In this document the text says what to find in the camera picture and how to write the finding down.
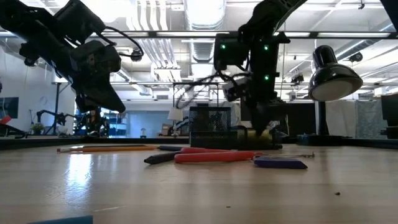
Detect small background potted plant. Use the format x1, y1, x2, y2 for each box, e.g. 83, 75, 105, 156
30, 123, 45, 136

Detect black mesh desk organizer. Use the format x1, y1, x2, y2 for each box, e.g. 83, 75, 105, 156
188, 106, 284, 151

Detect orange pencil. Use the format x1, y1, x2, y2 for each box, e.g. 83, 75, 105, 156
56, 144, 160, 154

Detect white shaded table lamp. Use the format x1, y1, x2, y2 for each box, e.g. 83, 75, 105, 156
167, 107, 185, 138

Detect red and black device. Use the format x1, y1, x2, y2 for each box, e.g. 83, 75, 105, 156
0, 115, 28, 139

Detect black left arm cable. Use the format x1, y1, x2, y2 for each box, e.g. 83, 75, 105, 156
98, 26, 144, 60

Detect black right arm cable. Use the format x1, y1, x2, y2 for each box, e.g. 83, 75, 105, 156
175, 72, 249, 110

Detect person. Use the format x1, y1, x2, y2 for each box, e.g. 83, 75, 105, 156
83, 107, 109, 138

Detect dark wall screen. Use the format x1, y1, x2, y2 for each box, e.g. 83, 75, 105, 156
0, 96, 19, 119

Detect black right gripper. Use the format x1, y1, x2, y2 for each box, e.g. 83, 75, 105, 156
244, 98, 289, 138

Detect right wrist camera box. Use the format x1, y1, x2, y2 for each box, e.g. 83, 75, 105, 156
222, 76, 250, 103

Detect black tall stand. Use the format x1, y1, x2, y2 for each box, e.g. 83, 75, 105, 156
51, 81, 71, 135

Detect pale fabric partition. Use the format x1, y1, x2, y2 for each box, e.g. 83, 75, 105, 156
325, 99, 382, 139

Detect black desk lamp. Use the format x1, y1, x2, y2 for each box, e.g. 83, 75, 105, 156
296, 45, 364, 147

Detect dark computer monitor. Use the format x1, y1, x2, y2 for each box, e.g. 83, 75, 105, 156
380, 93, 398, 140

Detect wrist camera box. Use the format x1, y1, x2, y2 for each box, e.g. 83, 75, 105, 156
222, 76, 250, 103
54, 0, 106, 44

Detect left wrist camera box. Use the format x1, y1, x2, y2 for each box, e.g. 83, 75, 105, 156
54, 0, 106, 44

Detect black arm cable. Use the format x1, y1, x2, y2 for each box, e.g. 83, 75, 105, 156
98, 26, 144, 60
175, 72, 249, 110

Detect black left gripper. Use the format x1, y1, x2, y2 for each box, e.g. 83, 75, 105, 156
70, 40, 127, 114

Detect purple eraser block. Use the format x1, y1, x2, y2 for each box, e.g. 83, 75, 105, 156
252, 156, 309, 170

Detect red-handled scissors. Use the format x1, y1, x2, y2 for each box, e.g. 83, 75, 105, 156
174, 146, 315, 164

